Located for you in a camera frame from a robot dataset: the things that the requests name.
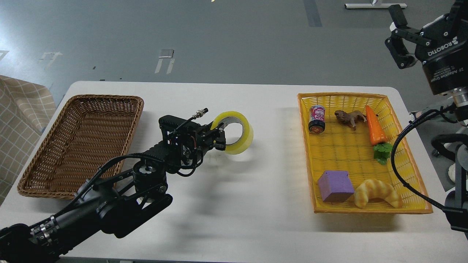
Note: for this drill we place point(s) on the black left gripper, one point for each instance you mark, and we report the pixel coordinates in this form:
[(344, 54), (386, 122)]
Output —
[(199, 139)]

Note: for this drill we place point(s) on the beige checkered cloth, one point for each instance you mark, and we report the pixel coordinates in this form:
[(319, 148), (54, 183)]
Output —
[(26, 109)]

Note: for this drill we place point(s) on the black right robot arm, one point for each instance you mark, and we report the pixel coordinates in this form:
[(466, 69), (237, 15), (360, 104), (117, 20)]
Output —
[(451, 146)]

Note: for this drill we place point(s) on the toy croissant bread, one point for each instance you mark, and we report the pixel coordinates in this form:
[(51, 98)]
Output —
[(375, 189)]

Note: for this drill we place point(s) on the small pink drink can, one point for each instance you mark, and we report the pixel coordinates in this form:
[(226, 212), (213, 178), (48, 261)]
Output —
[(316, 119)]

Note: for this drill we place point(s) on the orange toy carrot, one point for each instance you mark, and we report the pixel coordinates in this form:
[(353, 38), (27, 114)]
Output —
[(381, 147)]

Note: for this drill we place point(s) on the white metal bar on floor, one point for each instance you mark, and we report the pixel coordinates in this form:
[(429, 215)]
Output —
[(373, 6)]

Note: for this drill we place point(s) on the purple cube block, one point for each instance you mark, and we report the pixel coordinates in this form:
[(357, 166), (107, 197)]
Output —
[(335, 186)]

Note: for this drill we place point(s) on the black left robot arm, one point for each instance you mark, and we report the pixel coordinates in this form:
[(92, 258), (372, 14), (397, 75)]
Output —
[(125, 192)]

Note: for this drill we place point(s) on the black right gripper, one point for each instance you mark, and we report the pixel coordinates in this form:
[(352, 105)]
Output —
[(445, 60)]

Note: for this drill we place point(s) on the yellow plastic basket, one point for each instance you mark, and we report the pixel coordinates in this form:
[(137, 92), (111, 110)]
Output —
[(341, 148)]

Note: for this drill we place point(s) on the brown wicker basket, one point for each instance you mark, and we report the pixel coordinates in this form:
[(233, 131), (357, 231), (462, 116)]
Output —
[(89, 131)]

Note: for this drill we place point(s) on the yellow tape roll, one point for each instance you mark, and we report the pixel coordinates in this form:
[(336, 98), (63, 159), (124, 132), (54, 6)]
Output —
[(245, 140)]

